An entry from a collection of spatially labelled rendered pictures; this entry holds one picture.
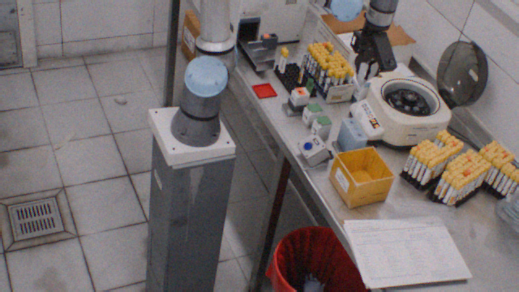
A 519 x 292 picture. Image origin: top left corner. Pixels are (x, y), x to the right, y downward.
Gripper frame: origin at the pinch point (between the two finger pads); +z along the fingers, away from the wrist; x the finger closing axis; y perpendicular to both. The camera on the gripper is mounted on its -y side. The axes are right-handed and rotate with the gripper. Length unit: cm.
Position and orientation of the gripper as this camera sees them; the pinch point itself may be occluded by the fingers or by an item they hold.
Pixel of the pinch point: (363, 83)
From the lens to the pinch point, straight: 194.1
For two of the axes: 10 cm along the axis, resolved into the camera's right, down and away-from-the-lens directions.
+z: -1.5, 7.4, 6.6
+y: -3.2, -6.7, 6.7
